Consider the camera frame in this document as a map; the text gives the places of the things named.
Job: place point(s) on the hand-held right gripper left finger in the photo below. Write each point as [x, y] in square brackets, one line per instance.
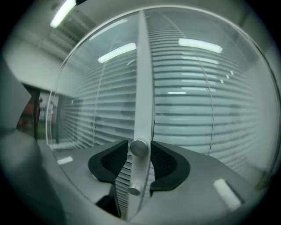
[87, 171]

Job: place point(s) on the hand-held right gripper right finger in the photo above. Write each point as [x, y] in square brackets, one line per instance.
[197, 186]

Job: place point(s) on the long ceiling light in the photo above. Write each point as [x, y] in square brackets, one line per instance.
[62, 13]

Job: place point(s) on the white window frame post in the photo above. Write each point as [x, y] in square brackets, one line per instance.
[143, 88]

